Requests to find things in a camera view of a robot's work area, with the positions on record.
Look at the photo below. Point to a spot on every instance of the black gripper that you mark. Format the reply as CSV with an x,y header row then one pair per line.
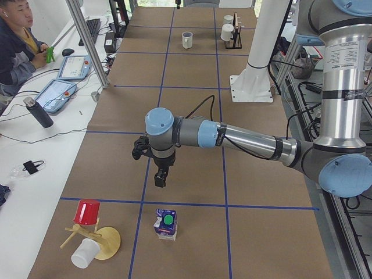
x,y
163,161

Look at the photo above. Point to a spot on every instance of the white handled measuring cup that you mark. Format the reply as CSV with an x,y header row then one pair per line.
x,y
187,39

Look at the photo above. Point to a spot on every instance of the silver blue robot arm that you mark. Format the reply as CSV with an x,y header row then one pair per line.
x,y
336,159

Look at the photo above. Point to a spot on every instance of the wooden cup tree stand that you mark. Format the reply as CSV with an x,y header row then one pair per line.
x,y
108,239

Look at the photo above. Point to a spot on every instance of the red plastic cup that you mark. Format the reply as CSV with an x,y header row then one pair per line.
x,y
87,212

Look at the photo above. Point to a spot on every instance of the white plastic cup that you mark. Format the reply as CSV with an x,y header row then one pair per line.
x,y
85,253

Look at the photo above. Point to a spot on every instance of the white cup on rack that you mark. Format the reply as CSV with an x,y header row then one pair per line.
x,y
227,32
228,19

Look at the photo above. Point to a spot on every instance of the small metal cylinder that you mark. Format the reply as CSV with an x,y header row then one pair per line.
x,y
95,96

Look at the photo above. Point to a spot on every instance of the black water bottle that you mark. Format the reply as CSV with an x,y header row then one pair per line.
x,y
38,112

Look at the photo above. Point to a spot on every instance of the small black adapter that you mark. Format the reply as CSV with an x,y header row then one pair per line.
x,y
30,167

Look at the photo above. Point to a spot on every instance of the blue teach pendant near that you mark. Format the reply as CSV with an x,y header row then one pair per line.
x,y
55,95

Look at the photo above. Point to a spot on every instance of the blue teach pendant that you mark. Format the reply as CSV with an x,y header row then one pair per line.
x,y
74,68
55,95

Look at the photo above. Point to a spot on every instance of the blue teach pendant far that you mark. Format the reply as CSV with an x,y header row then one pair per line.
x,y
74,68

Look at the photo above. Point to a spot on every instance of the black power brick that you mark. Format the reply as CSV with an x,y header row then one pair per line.
x,y
110,42

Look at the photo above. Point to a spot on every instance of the black computer mouse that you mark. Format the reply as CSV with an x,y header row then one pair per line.
x,y
67,52

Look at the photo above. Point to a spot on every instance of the black keyboard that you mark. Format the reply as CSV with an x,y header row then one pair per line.
x,y
93,26

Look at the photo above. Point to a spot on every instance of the green phone stand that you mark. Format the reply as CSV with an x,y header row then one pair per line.
x,y
50,55

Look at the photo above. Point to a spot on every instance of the seated person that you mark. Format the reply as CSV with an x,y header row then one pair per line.
x,y
21,53

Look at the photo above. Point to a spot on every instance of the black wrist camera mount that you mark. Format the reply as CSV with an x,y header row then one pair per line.
x,y
141,148

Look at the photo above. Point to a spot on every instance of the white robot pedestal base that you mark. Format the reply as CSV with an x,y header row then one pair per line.
x,y
253,83

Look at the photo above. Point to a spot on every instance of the black wire cup rack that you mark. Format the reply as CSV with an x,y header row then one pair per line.
x,y
235,42

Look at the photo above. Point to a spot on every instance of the aluminium frame post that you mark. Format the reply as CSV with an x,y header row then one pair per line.
x,y
78,18

